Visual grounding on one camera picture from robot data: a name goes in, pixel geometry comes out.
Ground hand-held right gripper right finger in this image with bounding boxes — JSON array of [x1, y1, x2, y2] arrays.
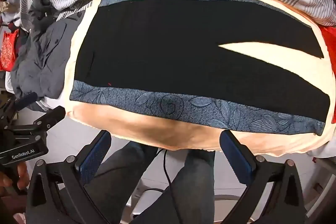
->
[[219, 130, 308, 224]]

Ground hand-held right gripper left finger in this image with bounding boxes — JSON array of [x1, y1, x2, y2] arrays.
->
[[25, 130, 117, 224]]

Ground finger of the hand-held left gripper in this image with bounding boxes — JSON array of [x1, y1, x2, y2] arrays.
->
[[0, 92, 38, 131], [5, 106, 66, 137]]

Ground black pants with blue stripes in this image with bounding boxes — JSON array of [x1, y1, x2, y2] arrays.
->
[[70, 0, 331, 136]]

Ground person's left hand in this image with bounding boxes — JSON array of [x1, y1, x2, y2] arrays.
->
[[0, 161, 30, 197]]

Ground person's left leg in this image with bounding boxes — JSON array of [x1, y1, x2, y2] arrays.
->
[[84, 140, 166, 224]]

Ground person's leg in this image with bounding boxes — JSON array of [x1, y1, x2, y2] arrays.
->
[[84, 140, 166, 224], [133, 148, 216, 224]]

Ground grey buttoned jacket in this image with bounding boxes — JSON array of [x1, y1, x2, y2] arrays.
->
[[12, 11, 88, 112]]

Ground red patterned bag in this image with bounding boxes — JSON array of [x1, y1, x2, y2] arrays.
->
[[0, 30, 19, 73]]

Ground person's right leg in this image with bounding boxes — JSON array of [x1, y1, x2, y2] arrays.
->
[[133, 148, 216, 224]]

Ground peach bed sheet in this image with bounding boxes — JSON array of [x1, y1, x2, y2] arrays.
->
[[63, 0, 336, 154]]

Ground dark crumpled cloth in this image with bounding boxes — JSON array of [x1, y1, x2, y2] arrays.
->
[[28, 0, 58, 30]]

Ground red cloth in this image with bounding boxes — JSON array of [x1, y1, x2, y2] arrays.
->
[[319, 26, 336, 125]]

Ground black cable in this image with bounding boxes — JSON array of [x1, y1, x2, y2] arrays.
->
[[142, 149, 177, 205]]

